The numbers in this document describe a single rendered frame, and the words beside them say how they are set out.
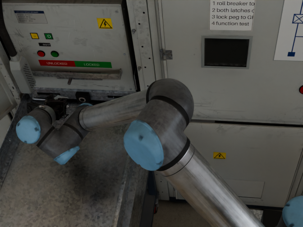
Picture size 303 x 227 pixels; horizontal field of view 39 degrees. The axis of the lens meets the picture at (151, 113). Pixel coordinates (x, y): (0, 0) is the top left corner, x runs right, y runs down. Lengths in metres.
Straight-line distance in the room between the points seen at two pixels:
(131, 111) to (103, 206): 0.56
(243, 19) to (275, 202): 1.29
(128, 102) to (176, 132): 0.27
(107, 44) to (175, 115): 0.77
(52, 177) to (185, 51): 0.74
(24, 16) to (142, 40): 0.47
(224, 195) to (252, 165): 1.09
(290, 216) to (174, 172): 0.46
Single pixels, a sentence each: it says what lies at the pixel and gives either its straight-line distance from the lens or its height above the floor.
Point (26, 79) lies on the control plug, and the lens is 1.88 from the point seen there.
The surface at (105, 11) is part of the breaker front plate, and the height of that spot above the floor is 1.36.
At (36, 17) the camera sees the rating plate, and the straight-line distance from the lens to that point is 1.75.
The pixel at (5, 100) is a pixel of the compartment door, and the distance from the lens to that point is 2.12.
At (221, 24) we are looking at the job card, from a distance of 1.53.
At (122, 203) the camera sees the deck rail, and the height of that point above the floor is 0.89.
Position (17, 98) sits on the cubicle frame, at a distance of 2.10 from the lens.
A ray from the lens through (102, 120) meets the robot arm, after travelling 1.40.
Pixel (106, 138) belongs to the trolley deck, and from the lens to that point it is 1.87.
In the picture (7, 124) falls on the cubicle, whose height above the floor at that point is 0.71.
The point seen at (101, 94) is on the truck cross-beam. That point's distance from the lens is 1.96.
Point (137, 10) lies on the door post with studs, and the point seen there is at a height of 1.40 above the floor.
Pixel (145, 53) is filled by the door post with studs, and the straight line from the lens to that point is 1.68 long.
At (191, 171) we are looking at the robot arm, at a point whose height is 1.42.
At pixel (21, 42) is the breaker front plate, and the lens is 1.87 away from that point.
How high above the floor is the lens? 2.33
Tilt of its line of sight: 50 degrees down
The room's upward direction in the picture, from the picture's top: 8 degrees counter-clockwise
